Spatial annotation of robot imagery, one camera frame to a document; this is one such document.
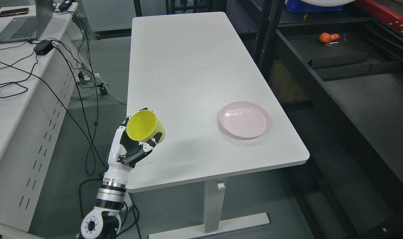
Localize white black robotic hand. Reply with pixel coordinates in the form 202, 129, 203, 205
103, 108, 162, 185

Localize grey laptop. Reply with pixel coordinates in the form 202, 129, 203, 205
0, 0, 53, 43

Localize blue plastic crate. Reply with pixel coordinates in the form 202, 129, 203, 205
285, 0, 344, 13

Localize white standing desk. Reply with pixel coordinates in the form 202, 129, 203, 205
127, 12, 312, 239

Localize red metal beam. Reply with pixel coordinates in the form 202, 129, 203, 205
354, 0, 403, 35

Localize yellow plastic cup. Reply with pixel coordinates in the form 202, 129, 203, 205
126, 109, 165, 143

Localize black smartphone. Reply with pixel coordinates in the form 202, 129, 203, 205
0, 7, 29, 18

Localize dark metal shelf rack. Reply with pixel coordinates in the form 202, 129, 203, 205
245, 0, 403, 239

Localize pink plastic plate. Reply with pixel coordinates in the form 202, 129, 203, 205
219, 101, 271, 139

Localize orange toy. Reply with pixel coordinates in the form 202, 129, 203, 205
319, 32, 340, 44

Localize black power adapter brick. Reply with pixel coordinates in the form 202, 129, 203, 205
33, 40, 54, 56

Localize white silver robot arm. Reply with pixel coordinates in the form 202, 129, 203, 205
76, 181, 126, 239

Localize white side desk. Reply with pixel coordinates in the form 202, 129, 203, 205
0, 13, 78, 239

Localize black charger on desk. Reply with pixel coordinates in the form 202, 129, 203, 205
58, 0, 75, 12

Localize white power strip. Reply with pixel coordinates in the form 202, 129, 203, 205
121, 192, 133, 212

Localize floor power strip with plugs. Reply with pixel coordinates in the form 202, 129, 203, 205
76, 71, 108, 95

